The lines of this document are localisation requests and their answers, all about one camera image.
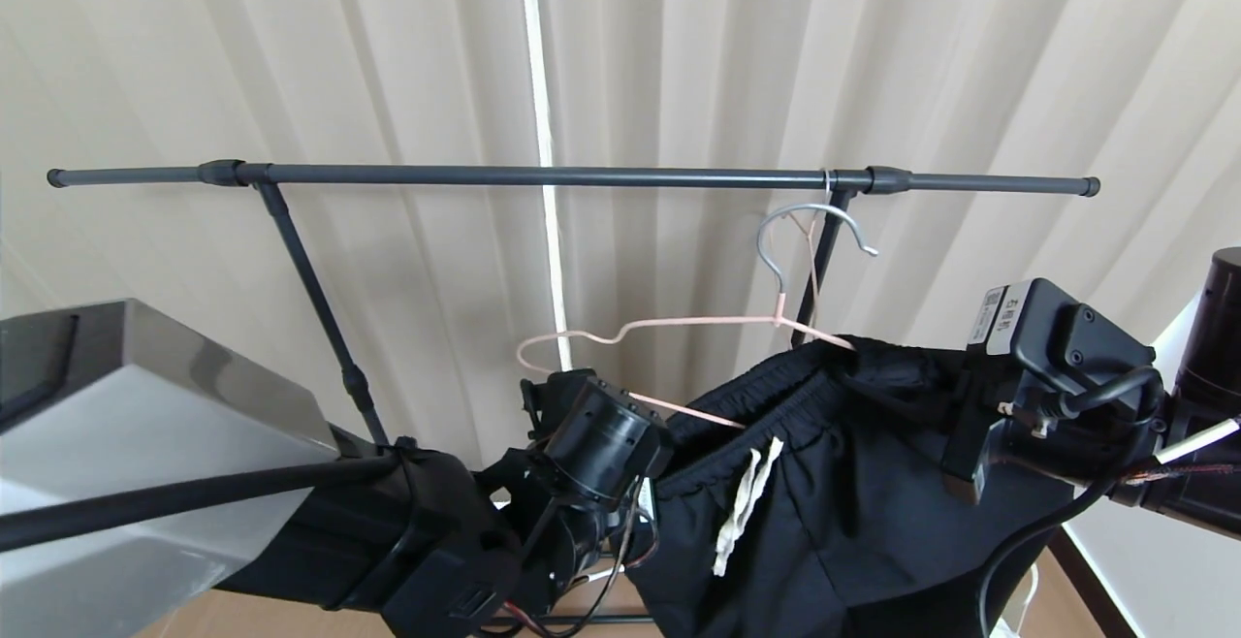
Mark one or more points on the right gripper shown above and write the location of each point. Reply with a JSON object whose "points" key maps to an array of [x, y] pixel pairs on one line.
{"points": [[979, 444]]}

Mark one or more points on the black shorts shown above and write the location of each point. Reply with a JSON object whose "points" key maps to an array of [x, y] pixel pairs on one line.
{"points": [[873, 522]]}

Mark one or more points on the pink clothes hanger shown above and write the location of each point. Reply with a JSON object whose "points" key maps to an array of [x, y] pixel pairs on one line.
{"points": [[811, 260], [679, 322]]}

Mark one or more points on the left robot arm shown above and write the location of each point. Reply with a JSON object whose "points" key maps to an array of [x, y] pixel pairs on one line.
{"points": [[145, 405]]}

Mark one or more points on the white laundry basket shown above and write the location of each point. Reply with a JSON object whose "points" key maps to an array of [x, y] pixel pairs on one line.
{"points": [[1026, 599]]}

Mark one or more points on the black clothes rack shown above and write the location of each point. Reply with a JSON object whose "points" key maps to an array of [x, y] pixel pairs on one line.
{"points": [[485, 175]]}

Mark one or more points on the beige curtain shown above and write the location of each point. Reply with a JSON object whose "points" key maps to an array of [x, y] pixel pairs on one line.
{"points": [[291, 56]]}

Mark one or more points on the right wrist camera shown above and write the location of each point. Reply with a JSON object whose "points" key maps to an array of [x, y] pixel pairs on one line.
{"points": [[1057, 337]]}

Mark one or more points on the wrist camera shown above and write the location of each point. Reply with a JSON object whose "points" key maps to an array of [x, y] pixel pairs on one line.
{"points": [[1057, 337], [553, 405]]}

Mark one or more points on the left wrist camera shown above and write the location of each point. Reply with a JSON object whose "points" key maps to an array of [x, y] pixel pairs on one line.
{"points": [[553, 405]]}

